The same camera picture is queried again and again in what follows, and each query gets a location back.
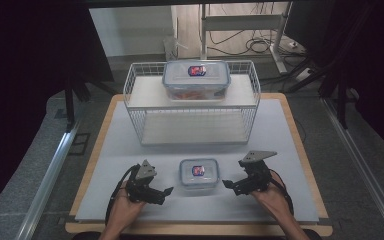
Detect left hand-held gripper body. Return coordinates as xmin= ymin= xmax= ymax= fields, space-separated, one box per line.
xmin=125 ymin=159 xmax=158 ymax=204

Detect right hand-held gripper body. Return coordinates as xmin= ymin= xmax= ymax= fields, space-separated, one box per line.
xmin=238 ymin=150 xmax=278 ymax=195

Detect small clear food container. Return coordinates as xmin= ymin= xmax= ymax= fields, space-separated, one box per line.
xmin=178 ymin=157 xmax=221 ymax=191

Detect white wire shelf rack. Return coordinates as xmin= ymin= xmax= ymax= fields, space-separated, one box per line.
xmin=122 ymin=60 xmax=262 ymax=147

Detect large clear food container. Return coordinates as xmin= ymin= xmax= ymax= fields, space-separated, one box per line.
xmin=161 ymin=59 xmax=232 ymax=101

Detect person's right hand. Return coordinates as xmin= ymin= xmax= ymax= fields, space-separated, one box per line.
xmin=249 ymin=173 xmax=294 ymax=222

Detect person's left hand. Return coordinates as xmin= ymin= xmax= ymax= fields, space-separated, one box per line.
xmin=107 ymin=181 xmax=147 ymax=231

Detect pale grey table mat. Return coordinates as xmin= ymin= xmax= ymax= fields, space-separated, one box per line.
xmin=74 ymin=97 xmax=321 ymax=224

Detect white power strip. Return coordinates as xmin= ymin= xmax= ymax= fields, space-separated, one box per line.
xmin=294 ymin=67 xmax=314 ymax=83

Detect black tripod stand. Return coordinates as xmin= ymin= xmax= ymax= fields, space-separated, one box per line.
xmin=63 ymin=71 xmax=115 ymax=134
xmin=279 ymin=54 xmax=359 ymax=130

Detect dark curtain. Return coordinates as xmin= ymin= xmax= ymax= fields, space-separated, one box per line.
xmin=0 ymin=0 xmax=115 ymax=221

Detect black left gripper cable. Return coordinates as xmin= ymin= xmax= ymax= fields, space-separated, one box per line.
xmin=104 ymin=163 xmax=141 ymax=225

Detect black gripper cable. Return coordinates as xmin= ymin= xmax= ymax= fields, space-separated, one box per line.
xmin=269 ymin=168 xmax=296 ymax=217
xmin=104 ymin=163 xmax=141 ymax=225

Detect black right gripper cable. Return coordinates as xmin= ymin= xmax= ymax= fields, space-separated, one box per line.
xmin=269 ymin=168 xmax=296 ymax=217

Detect metal floor rail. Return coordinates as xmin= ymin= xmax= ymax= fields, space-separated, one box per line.
xmin=14 ymin=121 xmax=82 ymax=240
xmin=322 ymin=97 xmax=384 ymax=240

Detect black floor cables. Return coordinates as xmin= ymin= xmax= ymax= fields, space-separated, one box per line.
xmin=209 ymin=29 xmax=309 ymax=58

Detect white desk frame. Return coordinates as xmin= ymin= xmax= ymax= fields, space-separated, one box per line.
xmin=199 ymin=1 xmax=294 ymax=76

